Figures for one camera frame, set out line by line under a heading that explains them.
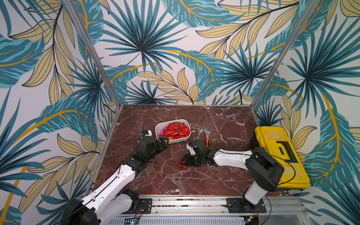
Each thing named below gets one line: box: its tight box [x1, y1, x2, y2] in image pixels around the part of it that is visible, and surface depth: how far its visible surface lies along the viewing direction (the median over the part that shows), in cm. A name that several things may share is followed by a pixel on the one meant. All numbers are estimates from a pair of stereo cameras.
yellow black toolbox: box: [250, 126, 311, 190], surface depth 79 cm
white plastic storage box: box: [154, 119, 192, 144], surface depth 97 cm
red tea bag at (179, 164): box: [175, 160, 188, 171], surface depth 87 cm
